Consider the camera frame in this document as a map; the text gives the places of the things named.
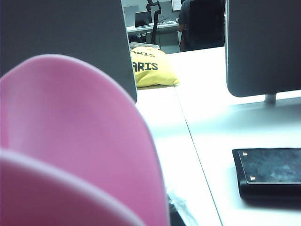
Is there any pink plastic watering can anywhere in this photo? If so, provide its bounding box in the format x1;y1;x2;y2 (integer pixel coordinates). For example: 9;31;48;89
0;54;170;226

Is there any yellow bag with black print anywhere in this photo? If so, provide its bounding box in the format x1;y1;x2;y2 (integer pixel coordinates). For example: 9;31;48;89
130;46;181;88

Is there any white background desk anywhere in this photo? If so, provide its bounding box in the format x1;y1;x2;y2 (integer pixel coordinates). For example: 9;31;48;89
126;21;181;54

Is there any open black laptop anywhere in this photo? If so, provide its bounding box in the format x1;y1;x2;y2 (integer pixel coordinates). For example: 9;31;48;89
135;11;153;29

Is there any clear plastic bag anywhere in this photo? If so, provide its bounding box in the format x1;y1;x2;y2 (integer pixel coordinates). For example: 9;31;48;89
166;186;199;226

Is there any light grey background partition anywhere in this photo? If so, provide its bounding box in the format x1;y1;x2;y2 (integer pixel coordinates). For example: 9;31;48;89
123;5;139;27

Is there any person in grey shirt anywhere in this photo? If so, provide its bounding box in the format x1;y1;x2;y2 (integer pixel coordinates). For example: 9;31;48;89
177;0;192;52

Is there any wide grey desk divider panel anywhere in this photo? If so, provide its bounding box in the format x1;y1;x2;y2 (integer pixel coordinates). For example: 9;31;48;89
0;0;138;102

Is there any metal divider foot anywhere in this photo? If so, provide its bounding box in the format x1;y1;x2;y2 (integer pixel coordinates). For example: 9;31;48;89
264;93;277;104

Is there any black square base plate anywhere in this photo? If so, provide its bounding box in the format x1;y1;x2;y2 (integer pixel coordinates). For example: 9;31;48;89
232;147;301;201

